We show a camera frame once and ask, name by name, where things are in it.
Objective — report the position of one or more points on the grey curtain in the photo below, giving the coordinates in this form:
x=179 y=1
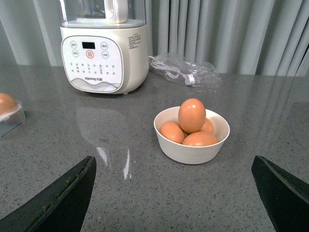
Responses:
x=261 y=37

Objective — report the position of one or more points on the clear plastic egg box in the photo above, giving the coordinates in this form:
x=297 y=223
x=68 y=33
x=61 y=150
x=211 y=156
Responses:
x=12 y=118

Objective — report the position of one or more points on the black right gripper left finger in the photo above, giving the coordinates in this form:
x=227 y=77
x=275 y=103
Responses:
x=60 y=207

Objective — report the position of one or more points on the brown egg back in bowl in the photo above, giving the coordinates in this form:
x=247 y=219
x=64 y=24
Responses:
x=207 y=126

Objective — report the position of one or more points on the brown egg front in bowl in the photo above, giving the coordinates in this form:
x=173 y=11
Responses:
x=200 y=138

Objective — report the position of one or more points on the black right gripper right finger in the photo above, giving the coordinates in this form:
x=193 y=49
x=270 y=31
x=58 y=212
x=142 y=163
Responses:
x=284 y=196

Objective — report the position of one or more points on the clear bag with white cable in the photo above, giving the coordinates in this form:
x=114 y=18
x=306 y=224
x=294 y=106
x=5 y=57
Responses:
x=174 y=68

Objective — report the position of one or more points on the white ceramic bowl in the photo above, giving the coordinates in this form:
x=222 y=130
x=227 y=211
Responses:
x=191 y=154

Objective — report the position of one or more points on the brown egg in box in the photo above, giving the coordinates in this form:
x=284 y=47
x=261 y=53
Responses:
x=7 y=104

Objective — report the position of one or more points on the white soy milk maker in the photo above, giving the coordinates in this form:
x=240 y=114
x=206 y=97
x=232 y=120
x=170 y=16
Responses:
x=104 y=44

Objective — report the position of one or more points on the brown egg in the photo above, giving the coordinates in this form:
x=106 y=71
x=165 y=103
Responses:
x=7 y=104
x=200 y=138
x=207 y=126
x=191 y=115
x=172 y=131

